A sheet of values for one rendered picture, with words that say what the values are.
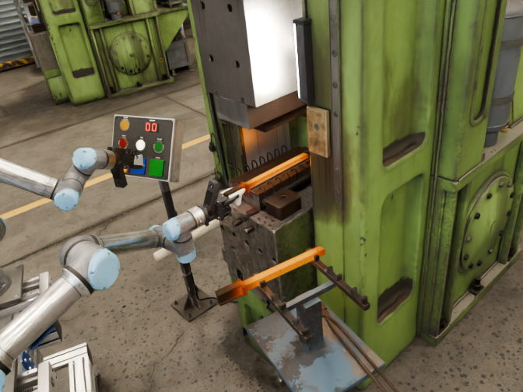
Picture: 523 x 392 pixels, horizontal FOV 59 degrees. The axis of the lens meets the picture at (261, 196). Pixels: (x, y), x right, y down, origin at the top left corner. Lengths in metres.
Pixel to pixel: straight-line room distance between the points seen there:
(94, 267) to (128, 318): 1.47
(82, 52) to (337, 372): 5.67
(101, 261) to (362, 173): 0.87
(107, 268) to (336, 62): 0.94
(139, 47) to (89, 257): 5.32
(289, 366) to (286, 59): 1.04
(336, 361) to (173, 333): 1.31
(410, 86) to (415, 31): 0.19
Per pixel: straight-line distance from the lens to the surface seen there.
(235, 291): 1.48
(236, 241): 2.01
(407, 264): 2.22
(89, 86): 6.66
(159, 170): 2.11
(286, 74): 1.69
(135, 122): 2.22
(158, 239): 1.81
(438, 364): 2.51
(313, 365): 1.60
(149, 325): 2.81
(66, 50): 6.58
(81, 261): 1.49
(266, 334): 1.70
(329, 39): 1.49
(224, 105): 1.77
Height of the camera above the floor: 1.94
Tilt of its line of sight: 32 degrees down
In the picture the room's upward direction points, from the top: 7 degrees counter-clockwise
